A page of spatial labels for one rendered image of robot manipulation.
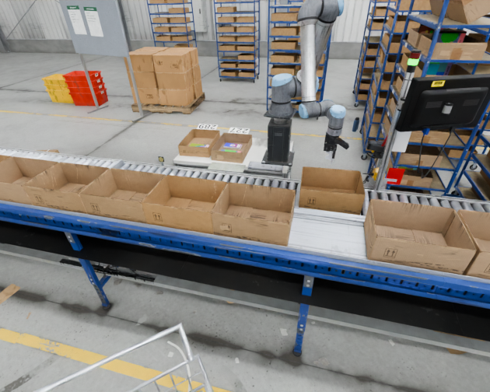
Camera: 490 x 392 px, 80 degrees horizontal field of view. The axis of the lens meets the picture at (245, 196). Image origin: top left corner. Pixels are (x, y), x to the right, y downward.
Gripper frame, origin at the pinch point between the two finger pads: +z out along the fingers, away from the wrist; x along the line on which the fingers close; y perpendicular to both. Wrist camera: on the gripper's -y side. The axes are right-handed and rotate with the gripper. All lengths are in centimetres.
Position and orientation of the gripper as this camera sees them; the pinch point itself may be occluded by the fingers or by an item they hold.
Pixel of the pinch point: (332, 159)
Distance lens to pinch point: 207.6
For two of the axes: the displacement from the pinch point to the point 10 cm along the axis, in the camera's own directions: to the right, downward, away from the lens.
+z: 0.5, 7.5, 6.6
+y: -9.7, -1.2, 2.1
